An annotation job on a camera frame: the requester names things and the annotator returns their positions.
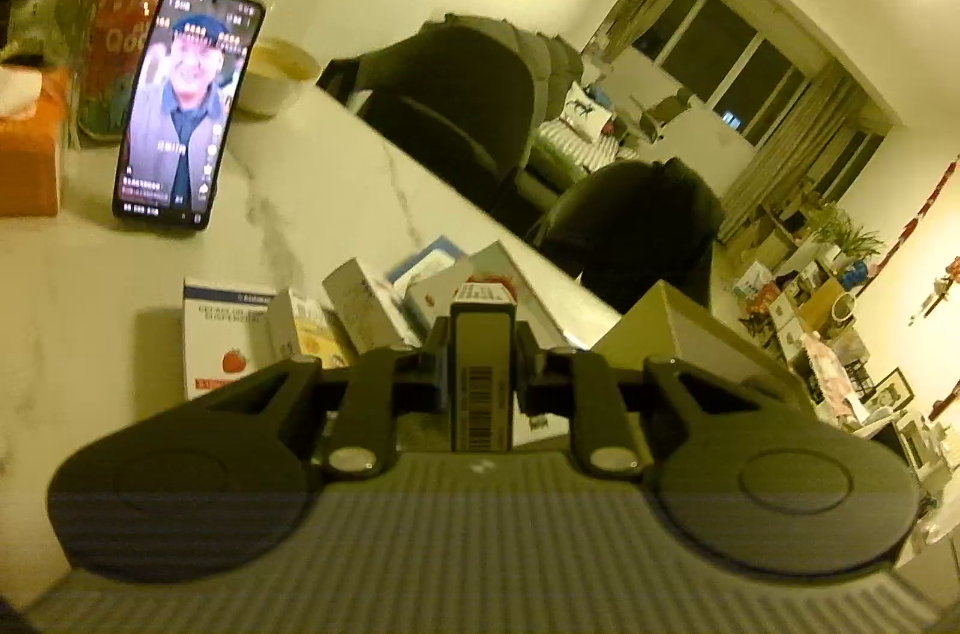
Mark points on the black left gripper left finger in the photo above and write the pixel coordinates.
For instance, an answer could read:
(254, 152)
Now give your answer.
(215, 483)

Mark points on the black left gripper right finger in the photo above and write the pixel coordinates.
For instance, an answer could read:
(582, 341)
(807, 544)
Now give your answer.
(744, 477)

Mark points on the white strawberry medicine box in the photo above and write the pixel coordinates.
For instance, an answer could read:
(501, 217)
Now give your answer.
(225, 334)

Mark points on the yellow white medicine box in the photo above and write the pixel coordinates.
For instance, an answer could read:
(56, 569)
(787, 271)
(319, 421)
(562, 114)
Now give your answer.
(299, 326)

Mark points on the white box red cartoon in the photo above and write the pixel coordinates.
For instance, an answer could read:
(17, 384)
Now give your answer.
(535, 331)

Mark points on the narrow barcode medicine box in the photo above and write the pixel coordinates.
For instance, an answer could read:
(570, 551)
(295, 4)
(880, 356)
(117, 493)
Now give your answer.
(482, 325)

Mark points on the white blue text medicine box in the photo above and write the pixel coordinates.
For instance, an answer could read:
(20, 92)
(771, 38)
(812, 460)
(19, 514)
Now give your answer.
(438, 255)

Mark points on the white cardboard sorting box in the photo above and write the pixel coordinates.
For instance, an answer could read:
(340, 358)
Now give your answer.
(665, 323)

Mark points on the near dark armchair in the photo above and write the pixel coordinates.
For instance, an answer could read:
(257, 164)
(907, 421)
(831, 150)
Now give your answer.
(630, 225)

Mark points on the dark armchair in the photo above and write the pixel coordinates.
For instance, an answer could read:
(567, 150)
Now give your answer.
(456, 100)
(630, 225)

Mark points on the olive window curtain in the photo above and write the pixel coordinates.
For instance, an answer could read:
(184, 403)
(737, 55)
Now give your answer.
(831, 101)

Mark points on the window with dark panes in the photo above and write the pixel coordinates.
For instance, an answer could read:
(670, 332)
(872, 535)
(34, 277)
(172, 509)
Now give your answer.
(712, 89)

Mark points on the white bowl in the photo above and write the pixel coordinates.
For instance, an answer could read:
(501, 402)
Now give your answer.
(276, 75)

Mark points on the smartphone with lit screen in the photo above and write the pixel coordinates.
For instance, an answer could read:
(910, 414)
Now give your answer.
(177, 121)

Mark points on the orange tissue box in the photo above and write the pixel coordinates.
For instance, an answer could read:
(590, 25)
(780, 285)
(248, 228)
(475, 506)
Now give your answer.
(34, 110)

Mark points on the far dark armchair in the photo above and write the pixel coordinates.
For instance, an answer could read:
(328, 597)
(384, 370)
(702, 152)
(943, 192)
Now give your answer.
(456, 100)

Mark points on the plastic drink bottle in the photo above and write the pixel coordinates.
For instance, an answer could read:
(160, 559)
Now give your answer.
(114, 40)

